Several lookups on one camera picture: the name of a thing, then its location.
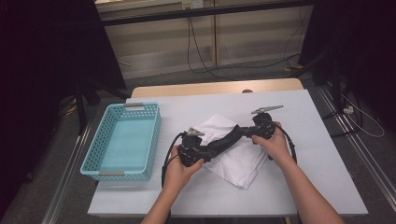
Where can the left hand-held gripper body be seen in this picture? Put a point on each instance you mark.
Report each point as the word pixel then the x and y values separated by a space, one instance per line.
pixel 191 149

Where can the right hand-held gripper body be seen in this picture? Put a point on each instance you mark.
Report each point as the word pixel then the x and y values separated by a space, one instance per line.
pixel 264 127

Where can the white shorts with black waistband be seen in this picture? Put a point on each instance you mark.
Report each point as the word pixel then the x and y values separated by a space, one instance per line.
pixel 239 165

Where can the light blue plastic basket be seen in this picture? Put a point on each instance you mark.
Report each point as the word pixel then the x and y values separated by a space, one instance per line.
pixel 127 143

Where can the person's right hand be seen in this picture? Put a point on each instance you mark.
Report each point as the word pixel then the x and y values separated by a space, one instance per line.
pixel 275 149

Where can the person's left hand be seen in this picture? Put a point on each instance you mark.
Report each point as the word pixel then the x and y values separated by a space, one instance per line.
pixel 180 174

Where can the dark round table grommet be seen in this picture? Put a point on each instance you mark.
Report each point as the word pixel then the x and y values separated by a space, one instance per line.
pixel 247 91

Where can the white table mat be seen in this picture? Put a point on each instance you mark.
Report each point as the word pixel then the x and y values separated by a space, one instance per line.
pixel 211 202

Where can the wooden table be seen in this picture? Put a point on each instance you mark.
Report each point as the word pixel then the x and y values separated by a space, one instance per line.
pixel 202 88

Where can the yellow floor tape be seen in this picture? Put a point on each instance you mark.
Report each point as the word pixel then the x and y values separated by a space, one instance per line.
pixel 71 109
pixel 294 67

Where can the black metal stand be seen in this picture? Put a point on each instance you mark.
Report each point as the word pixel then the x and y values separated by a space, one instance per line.
pixel 336 87
pixel 81 112

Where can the white power adapter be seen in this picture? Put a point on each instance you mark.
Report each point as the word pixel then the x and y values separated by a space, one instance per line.
pixel 348 109

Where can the black horizontal metal bar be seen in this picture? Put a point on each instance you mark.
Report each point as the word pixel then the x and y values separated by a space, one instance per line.
pixel 199 12

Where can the black curtain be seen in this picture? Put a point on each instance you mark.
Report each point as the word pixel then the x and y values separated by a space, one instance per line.
pixel 37 62
pixel 367 46

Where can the aluminium floor rail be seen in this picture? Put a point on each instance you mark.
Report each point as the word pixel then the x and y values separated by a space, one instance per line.
pixel 65 183
pixel 367 155

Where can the white wall socket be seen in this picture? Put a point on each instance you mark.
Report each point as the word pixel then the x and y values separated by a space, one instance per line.
pixel 193 3

